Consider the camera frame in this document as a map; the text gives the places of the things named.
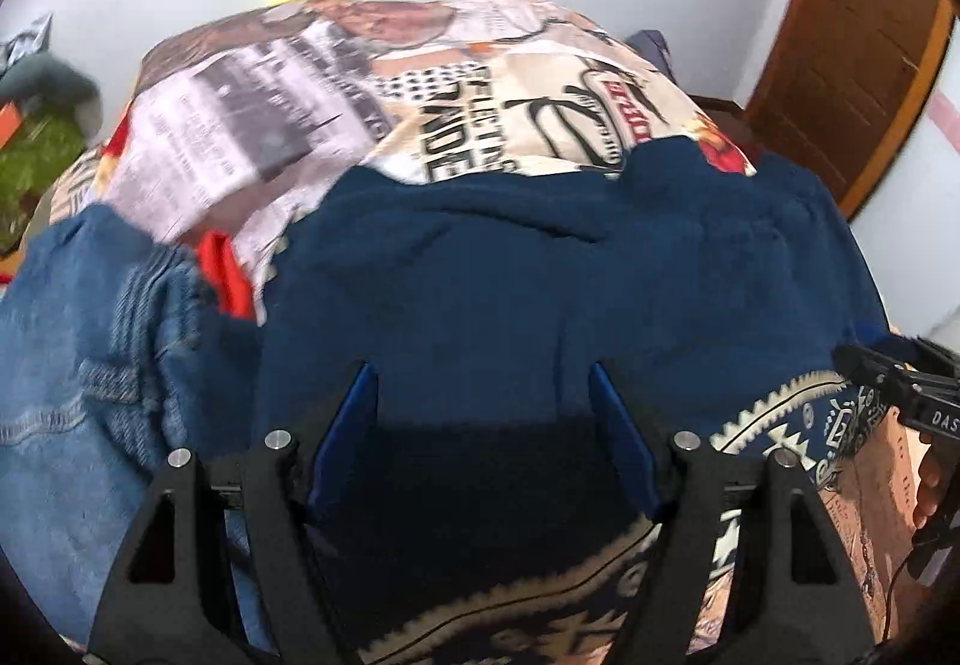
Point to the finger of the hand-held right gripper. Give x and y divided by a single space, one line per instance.
937 354
870 369

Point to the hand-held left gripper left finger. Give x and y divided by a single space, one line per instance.
352 425

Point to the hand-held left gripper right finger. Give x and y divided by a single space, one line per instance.
622 425

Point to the navy patterned sweater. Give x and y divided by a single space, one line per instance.
487 290

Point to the person's right hand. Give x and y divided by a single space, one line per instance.
934 485

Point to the red cloth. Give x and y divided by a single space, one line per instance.
221 275

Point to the blue denim jeans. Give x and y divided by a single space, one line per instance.
97 350

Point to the brown wooden door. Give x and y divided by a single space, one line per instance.
840 35

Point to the newspaper print quilt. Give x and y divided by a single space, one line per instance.
525 80

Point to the green cloth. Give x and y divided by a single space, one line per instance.
37 170

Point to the grey green pillow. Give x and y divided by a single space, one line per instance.
52 80

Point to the grey patterned pillow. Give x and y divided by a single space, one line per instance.
26 43

